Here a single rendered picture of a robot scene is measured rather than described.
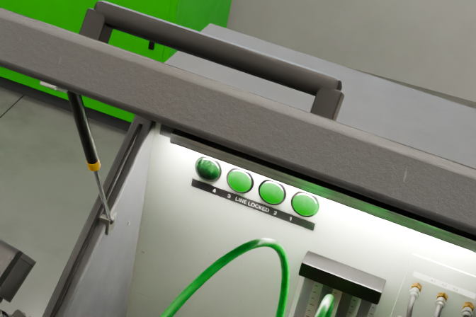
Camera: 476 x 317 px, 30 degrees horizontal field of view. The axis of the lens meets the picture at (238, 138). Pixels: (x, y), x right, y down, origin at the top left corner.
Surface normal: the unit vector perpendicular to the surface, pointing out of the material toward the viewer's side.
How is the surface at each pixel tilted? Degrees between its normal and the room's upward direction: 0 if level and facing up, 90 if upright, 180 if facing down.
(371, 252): 90
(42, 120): 0
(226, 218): 90
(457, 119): 0
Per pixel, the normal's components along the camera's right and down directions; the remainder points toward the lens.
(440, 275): -0.35, 0.43
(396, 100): 0.18, -0.84
